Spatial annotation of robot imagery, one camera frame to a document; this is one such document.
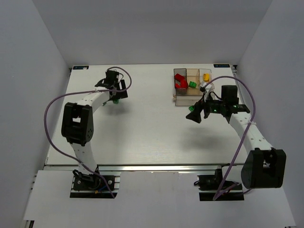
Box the green lego brick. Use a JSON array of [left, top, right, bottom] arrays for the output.
[[188, 81, 197, 89]]

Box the yellow rounded lego brick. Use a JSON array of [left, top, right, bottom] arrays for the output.
[[202, 73, 210, 82]]

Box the red long lego brick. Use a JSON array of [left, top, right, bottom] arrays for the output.
[[174, 74, 185, 83]]

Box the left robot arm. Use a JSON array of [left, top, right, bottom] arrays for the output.
[[61, 67, 128, 176]]

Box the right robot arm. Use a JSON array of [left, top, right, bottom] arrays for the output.
[[186, 85, 286, 189]]

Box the long clear tray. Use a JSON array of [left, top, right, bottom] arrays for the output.
[[173, 90, 203, 106]]

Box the smoky grey container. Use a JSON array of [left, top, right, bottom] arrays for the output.
[[173, 68, 188, 95]]

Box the amber container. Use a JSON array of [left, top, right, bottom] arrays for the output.
[[186, 68, 201, 96]]

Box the clear container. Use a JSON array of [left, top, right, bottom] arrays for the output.
[[199, 68, 212, 87]]

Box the right corner label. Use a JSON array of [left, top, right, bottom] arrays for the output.
[[213, 64, 230, 68]]

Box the corner label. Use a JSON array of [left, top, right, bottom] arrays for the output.
[[72, 66, 89, 70], [213, 64, 230, 68]]

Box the left corner label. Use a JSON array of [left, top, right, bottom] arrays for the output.
[[72, 66, 89, 70]]

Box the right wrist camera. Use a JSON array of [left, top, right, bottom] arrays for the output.
[[200, 82, 214, 95]]

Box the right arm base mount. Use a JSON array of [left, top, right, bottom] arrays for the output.
[[193, 167, 245, 202]]

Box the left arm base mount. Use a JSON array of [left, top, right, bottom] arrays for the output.
[[70, 170, 120, 199]]

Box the aluminium table rail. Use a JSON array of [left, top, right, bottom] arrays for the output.
[[44, 163, 247, 172]]

